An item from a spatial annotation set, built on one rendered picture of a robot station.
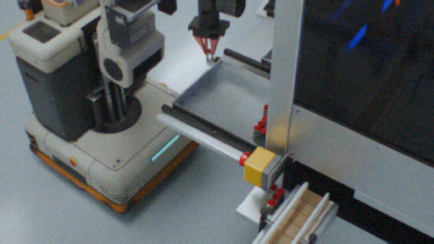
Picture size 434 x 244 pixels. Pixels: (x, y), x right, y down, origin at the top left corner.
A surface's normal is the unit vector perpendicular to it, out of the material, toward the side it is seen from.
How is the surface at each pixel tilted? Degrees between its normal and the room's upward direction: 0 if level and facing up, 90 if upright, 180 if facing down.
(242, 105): 0
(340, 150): 90
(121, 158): 0
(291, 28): 90
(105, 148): 0
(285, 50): 90
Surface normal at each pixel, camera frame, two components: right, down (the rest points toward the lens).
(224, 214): -0.02, -0.70
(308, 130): -0.58, 0.59
